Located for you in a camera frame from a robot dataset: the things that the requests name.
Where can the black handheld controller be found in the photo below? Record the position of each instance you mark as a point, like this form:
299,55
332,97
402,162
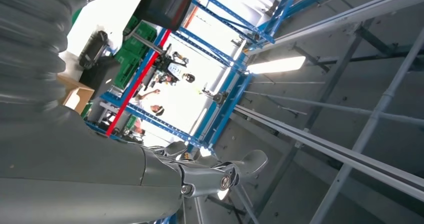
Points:
94,50

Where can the black zip case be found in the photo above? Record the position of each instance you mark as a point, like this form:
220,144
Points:
165,7

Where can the black machine with white label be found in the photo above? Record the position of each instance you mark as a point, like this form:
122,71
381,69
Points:
174,68

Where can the white table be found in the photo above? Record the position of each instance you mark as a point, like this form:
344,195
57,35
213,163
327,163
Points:
109,10

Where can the ceiling light strip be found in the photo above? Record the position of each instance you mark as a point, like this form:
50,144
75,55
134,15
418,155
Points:
278,65

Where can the green plastic crate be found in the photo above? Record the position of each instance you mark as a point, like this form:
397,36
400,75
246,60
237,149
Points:
127,68
142,37

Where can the grey ceiling beam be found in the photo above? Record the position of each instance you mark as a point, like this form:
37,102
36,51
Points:
364,12

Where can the person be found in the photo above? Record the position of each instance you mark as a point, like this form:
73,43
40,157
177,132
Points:
157,110

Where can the cardboard box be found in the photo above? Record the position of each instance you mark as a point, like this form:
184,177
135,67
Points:
82,91

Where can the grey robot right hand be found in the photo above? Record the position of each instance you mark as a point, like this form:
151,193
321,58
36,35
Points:
82,182

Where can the red upright bar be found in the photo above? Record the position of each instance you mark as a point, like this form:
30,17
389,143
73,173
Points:
140,80

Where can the grey ceiling pipe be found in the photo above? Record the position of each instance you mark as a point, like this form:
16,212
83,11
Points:
384,96
331,107

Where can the blue steel shelving rack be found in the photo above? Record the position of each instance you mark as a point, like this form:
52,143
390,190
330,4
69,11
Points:
225,113

